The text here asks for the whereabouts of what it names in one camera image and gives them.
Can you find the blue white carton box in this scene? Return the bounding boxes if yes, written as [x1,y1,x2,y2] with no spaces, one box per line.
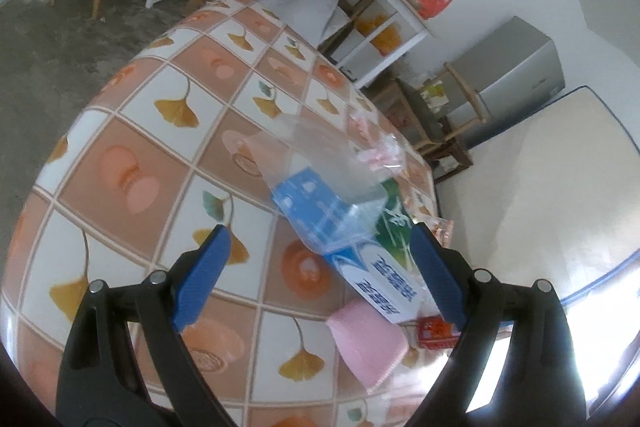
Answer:
[272,167,436,324]

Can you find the small red packet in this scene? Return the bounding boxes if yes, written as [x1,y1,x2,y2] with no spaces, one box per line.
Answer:
[416,315,460,350]

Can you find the pink sponge cloth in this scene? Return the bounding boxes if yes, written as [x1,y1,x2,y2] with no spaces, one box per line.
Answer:
[326,299,409,392]

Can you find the white mattress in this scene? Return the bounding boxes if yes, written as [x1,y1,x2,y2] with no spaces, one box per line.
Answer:
[437,88,639,298]

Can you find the green plastic bag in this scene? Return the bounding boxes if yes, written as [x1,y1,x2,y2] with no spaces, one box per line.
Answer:
[375,178,413,270]

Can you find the patterned tablecloth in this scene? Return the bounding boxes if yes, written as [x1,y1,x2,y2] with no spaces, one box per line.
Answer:
[1,0,446,426]

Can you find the wooden chair by fridge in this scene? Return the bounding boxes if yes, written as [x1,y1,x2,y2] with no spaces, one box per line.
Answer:
[369,63,488,184]

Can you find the clear plastic bag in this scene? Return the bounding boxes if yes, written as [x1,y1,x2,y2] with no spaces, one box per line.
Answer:
[246,114,407,253]

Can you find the silver refrigerator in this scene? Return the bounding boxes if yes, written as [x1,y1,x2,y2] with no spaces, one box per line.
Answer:
[449,16,565,142]

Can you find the white pillow bag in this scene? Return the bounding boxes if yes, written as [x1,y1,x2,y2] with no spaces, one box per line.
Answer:
[258,0,349,48]

